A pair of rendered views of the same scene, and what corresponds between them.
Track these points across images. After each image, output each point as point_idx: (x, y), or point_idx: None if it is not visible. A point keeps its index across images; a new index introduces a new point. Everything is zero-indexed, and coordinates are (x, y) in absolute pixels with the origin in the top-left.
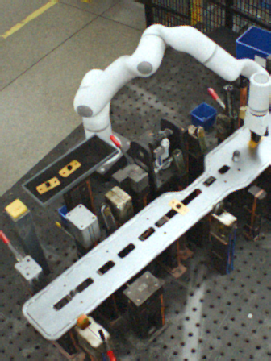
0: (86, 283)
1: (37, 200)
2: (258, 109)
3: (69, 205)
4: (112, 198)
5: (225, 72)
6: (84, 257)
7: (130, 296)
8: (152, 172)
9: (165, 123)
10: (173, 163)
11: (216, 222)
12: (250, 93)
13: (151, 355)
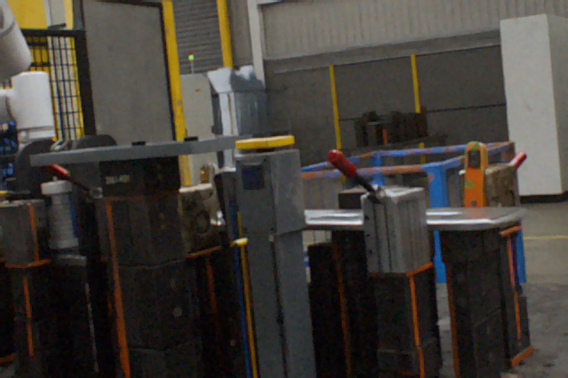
0: (358, 272)
1: (238, 137)
2: (52, 122)
3: (169, 266)
4: (193, 186)
5: (26, 47)
6: (323, 221)
7: (394, 188)
8: None
9: (30, 154)
10: (63, 249)
11: None
12: (35, 99)
13: (440, 340)
